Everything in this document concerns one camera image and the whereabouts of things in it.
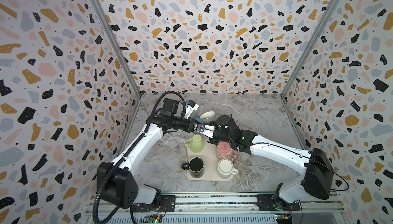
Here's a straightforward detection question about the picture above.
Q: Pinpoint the white mug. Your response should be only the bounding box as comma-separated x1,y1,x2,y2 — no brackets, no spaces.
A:
217,159,239,180

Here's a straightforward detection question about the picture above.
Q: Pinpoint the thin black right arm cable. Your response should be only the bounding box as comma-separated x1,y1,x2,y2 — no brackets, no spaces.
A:
257,142,350,192

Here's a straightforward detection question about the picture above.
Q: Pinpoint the cream plastic tray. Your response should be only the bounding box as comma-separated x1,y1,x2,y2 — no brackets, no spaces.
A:
184,135,238,182

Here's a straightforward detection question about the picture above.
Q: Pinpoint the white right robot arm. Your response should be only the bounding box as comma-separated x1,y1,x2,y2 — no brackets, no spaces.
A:
209,115,334,205

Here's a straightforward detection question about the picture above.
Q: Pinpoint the grey mug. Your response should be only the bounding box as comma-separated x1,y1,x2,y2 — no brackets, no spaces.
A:
193,111,217,125

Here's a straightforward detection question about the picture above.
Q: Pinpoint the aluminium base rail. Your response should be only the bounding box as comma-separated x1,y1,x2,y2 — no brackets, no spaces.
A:
84,192,351,224

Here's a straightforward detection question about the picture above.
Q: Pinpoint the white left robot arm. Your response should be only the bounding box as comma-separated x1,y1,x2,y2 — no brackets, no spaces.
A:
94,115,216,210

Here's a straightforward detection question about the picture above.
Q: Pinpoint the light green mug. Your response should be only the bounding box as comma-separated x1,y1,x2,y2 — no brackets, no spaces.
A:
184,134,204,153

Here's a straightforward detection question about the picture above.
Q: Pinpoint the black corrugated cable conduit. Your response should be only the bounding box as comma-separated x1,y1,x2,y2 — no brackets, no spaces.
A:
93,91,186,224

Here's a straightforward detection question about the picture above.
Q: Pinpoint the metal right corner post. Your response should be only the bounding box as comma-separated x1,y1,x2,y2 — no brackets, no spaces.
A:
280,0,340,100

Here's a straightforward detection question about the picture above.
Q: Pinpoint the metal corner post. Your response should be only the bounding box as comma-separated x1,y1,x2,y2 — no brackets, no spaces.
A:
280,0,340,100
89,0,141,100

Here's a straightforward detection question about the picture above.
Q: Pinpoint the metal left corner post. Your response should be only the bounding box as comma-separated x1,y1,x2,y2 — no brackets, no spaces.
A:
89,0,141,100

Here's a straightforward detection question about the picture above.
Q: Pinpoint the pink mug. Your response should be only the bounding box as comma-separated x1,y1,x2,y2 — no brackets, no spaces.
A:
217,142,239,161

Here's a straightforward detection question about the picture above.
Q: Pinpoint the black mug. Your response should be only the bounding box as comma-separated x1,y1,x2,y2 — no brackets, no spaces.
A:
181,157,205,179

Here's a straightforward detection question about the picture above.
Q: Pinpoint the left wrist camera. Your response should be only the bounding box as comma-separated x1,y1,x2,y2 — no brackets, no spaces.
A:
159,98,199,119

